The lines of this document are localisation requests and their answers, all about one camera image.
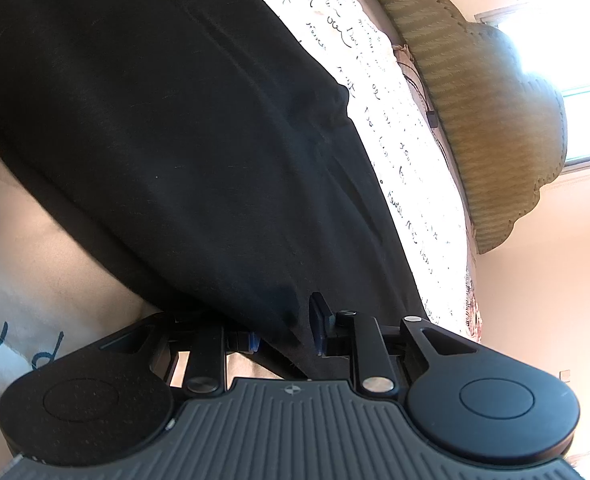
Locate black pants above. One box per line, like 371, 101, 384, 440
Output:
0, 0, 431, 383

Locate olive upholstered headboard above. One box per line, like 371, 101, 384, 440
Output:
360, 0, 568, 255

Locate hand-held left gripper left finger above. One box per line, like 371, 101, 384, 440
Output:
100, 310, 263, 396

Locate window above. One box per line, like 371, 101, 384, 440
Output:
475, 2, 590, 173

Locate white script printed bedsheet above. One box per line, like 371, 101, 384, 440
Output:
0, 0, 476, 406

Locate thin black cable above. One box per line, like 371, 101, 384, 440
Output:
395, 45, 433, 113

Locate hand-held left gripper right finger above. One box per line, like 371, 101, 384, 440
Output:
308, 291, 478, 397

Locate floral patterned cloth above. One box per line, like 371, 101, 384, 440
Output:
464, 260, 485, 343

